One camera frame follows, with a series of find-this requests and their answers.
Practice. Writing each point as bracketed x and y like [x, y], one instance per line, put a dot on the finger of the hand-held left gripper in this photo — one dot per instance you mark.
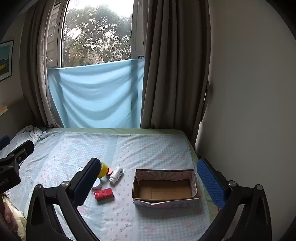
[23, 149]
[3, 141]

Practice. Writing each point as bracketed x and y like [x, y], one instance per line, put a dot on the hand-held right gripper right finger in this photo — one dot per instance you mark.
[211, 183]

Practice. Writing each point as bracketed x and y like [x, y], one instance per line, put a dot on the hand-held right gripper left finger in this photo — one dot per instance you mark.
[84, 183]

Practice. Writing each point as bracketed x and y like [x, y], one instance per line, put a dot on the green jar with white lid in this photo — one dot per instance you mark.
[97, 184]

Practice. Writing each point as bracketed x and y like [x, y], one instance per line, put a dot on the large white-lid jar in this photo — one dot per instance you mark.
[81, 169]

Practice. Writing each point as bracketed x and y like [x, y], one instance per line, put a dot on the red carton box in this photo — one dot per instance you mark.
[104, 195]

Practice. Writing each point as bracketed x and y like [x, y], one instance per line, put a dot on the yellow jar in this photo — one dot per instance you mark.
[104, 169]

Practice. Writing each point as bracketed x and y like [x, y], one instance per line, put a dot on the red white small cap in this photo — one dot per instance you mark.
[109, 172]

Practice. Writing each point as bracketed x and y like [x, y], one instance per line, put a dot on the white pill bottle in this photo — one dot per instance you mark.
[116, 175]

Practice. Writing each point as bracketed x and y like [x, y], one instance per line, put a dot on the cardboard box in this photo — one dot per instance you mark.
[165, 190]

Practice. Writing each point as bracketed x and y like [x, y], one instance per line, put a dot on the person's left hand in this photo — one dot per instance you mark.
[10, 217]

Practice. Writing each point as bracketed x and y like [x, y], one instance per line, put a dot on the crumpled light blanket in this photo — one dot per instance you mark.
[25, 136]

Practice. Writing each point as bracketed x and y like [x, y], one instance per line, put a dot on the wooden shelf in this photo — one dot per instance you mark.
[2, 110]

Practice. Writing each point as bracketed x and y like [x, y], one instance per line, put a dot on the pale yellow cloth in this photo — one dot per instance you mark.
[19, 222]

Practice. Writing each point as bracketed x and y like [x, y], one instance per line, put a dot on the grey-brown curtain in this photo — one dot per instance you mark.
[171, 69]
[37, 69]

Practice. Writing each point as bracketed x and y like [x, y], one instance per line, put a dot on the light blue hanging cloth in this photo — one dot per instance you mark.
[94, 95]

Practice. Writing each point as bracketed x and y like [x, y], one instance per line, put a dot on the trees outside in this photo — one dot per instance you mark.
[97, 37]

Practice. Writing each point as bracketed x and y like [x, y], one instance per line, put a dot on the window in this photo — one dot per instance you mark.
[97, 30]

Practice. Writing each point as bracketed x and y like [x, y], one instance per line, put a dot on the wall poster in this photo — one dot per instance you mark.
[5, 60]

